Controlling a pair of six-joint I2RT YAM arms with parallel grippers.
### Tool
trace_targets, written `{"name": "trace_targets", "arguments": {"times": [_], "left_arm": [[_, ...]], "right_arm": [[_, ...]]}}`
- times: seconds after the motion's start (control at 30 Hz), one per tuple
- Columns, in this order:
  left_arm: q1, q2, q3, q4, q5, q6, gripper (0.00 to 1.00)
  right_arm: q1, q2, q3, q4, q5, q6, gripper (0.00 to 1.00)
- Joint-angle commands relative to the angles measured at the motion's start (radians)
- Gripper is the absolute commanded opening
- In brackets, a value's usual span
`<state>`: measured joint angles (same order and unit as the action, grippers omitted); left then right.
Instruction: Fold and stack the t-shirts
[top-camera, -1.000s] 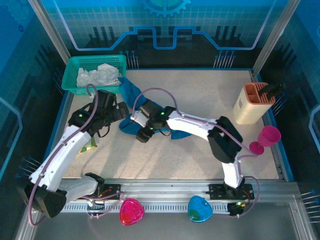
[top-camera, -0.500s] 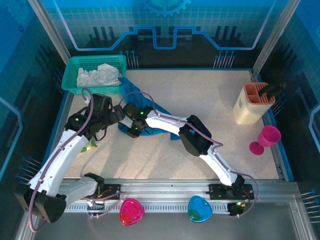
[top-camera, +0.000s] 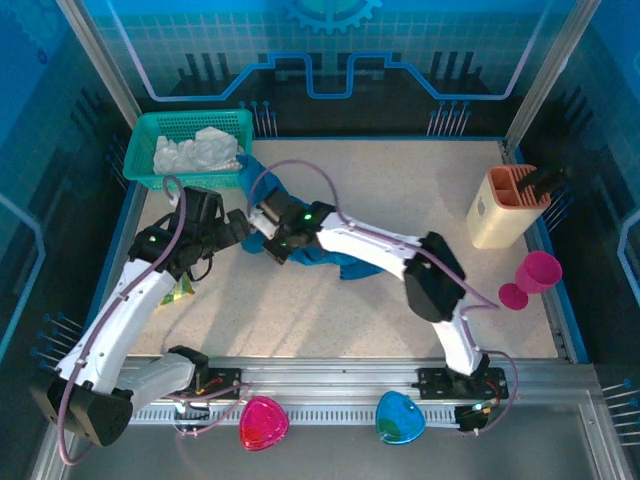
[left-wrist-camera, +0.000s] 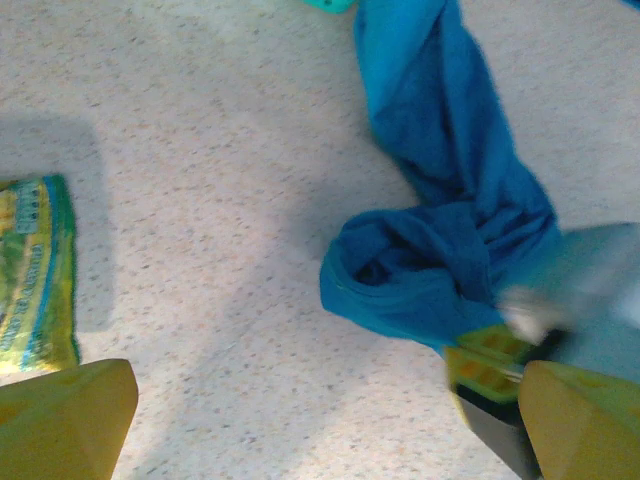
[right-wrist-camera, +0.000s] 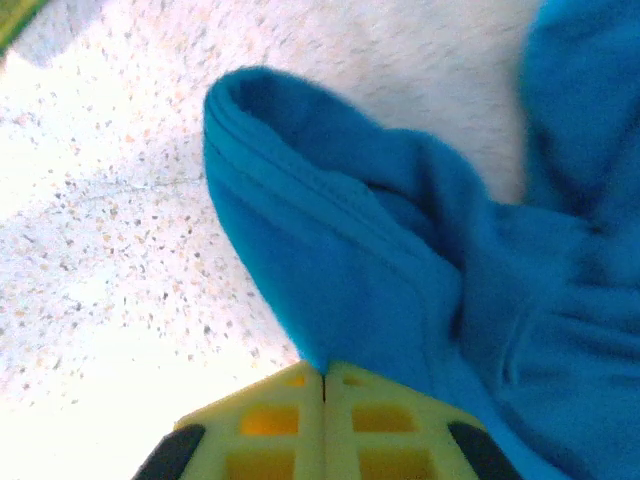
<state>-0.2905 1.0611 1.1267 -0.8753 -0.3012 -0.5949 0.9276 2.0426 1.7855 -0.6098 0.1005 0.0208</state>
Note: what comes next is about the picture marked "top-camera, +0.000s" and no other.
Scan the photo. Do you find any blue t-shirt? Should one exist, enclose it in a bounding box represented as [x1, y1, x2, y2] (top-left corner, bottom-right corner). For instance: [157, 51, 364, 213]
[235, 153, 386, 281]

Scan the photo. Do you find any green yellow snack packet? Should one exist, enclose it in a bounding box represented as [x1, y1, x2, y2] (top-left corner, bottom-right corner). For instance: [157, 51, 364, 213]
[158, 272, 195, 307]

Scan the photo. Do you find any crumpled white t-shirt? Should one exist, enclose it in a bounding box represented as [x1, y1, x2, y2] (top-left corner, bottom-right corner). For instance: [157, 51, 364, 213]
[152, 126, 246, 175]

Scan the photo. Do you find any green plastic basket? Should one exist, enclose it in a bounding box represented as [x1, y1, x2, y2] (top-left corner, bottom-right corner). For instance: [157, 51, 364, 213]
[122, 109, 255, 191]

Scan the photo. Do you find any cream utensil holder orange insert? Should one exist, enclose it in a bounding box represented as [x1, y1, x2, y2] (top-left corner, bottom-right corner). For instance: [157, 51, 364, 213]
[465, 163, 553, 250]

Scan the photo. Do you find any pink triangular plastic plate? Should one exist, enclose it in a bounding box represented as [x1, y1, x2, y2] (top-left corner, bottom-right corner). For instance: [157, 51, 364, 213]
[237, 394, 290, 454]

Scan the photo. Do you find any blue triangular plastic plate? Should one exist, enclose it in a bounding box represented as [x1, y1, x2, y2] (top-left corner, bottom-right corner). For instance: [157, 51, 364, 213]
[375, 390, 427, 445]

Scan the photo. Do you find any pink plastic goblet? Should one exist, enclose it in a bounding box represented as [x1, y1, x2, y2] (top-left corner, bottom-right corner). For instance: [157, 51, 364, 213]
[498, 250, 564, 312]

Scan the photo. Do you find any small black electronics box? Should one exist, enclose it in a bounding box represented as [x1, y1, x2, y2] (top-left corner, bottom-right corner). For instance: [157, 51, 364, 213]
[454, 404, 489, 434]

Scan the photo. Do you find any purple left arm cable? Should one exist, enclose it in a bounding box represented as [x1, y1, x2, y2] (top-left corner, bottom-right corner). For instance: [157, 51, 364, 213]
[56, 174, 254, 466]

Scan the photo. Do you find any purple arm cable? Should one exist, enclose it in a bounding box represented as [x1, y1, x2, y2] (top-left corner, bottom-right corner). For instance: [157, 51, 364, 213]
[56, 174, 254, 466]
[248, 159, 521, 436]

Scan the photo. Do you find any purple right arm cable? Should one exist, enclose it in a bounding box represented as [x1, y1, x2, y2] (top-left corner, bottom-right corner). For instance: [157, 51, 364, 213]
[248, 159, 521, 436]

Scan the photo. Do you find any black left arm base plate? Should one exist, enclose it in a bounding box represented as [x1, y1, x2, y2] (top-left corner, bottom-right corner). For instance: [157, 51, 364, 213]
[192, 367, 244, 401]

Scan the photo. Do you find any aluminium front rail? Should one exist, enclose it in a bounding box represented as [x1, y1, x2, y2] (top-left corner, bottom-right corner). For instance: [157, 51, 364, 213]
[64, 355, 599, 426]

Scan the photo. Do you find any silver cable connector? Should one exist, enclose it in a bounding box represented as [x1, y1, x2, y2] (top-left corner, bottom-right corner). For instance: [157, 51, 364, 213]
[173, 397, 211, 421]

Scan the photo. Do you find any slotted aluminium cable duct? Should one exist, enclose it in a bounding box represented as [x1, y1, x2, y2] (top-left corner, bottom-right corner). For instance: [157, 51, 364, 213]
[79, 407, 461, 426]

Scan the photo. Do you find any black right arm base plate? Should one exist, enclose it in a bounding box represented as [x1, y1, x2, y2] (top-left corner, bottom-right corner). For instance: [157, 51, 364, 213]
[417, 367, 510, 401]

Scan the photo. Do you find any aluminium frame post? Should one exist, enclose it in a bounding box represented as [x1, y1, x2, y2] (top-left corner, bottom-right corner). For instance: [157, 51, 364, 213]
[54, 0, 144, 132]
[502, 0, 604, 146]

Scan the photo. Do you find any black utensil handle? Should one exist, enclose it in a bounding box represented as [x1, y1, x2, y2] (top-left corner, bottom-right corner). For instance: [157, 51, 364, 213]
[519, 167, 571, 196]

